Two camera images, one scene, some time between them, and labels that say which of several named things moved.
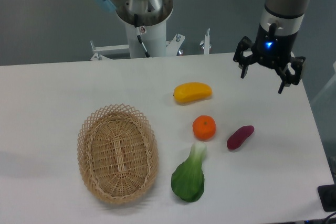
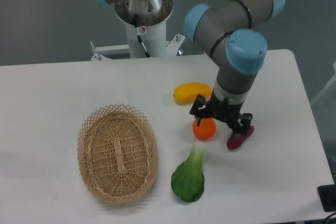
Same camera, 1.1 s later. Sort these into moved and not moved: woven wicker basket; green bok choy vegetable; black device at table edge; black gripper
Moved: black gripper
Not moved: woven wicker basket; black device at table edge; green bok choy vegetable
